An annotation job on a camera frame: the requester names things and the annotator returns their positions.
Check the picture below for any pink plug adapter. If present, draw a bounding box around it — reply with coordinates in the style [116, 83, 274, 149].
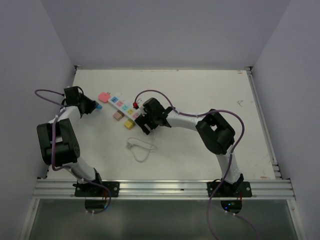
[98, 92, 111, 104]

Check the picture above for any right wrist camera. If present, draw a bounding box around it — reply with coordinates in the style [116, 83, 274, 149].
[132, 98, 146, 115]

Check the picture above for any brown plug adapter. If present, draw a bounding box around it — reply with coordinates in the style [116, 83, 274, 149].
[113, 110, 125, 121]

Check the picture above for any aluminium right side rail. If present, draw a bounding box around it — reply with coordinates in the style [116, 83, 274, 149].
[245, 66, 283, 180]

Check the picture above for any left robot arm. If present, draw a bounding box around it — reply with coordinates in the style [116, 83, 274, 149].
[34, 86, 104, 197]

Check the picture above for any yellow plug adapter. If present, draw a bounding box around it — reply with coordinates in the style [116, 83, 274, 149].
[124, 119, 136, 130]

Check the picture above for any aluminium front rail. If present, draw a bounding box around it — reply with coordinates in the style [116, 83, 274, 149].
[32, 179, 295, 200]

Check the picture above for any white power strip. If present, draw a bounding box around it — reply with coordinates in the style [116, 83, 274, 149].
[108, 93, 141, 121]

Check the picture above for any blue plug adapter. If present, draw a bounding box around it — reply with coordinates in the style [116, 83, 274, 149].
[95, 104, 103, 110]

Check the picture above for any aluminium rail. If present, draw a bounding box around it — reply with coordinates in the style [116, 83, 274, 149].
[32, 179, 295, 200]
[245, 66, 283, 180]

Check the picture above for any white power cord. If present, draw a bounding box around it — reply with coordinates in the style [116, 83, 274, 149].
[125, 132, 159, 163]

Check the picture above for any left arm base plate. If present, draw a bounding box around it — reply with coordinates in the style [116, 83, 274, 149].
[72, 181, 120, 198]

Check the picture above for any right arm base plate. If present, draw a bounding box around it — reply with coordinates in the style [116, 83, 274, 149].
[206, 177, 253, 198]

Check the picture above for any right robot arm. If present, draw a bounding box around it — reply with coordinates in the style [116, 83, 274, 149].
[134, 97, 244, 197]

